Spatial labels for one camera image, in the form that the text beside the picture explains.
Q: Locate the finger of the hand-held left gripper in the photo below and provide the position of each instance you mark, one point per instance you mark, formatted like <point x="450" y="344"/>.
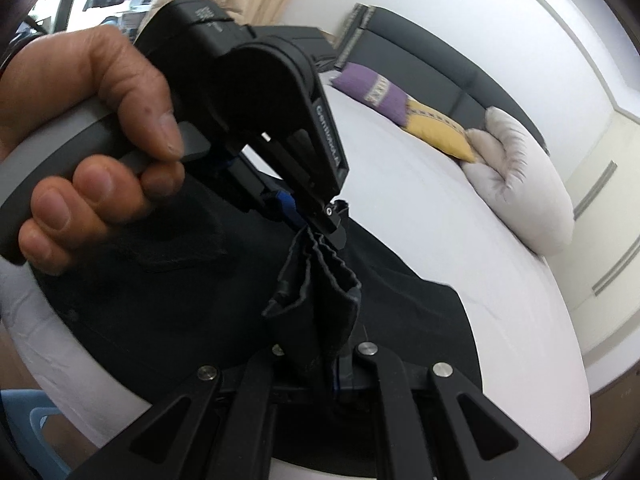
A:
<point x="327" y="222"/>
<point x="285" y="207"/>

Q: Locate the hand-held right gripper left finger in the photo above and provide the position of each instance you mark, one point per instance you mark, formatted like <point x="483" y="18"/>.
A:
<point x="225" y="410"/>

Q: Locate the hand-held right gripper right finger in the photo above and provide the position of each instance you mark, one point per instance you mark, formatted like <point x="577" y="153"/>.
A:
<point x="395" y="410"/>

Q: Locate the black pants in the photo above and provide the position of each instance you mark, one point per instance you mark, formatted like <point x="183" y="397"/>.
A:
<point x="165" y="300"/>

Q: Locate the person's left hand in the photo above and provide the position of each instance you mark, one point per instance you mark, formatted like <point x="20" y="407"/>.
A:
<point x="100" y="75"/>

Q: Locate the bed with white sheet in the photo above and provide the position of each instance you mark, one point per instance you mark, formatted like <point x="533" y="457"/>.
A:
<point x="425" y="220"/>

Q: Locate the purple pillow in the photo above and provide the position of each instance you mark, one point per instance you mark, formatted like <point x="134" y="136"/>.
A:
<point x="372" y="90"/>

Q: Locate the yellow pillow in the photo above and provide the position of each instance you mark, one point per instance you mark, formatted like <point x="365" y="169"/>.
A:
<point x="440" y="130"/>

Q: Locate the blue plastic stool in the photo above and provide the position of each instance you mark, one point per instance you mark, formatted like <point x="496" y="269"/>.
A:
<point x="35" y="430"/>

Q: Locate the dark grey padded headboard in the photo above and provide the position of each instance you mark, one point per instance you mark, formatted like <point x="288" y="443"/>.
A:
<point x="450" y="65"/>

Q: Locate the rolled white duvet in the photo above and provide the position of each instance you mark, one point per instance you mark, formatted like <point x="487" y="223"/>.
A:
<point x="530" y="185"/>

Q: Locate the white wardrobe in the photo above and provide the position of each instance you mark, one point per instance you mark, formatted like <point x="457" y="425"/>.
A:
<point x="610" y="220"/>

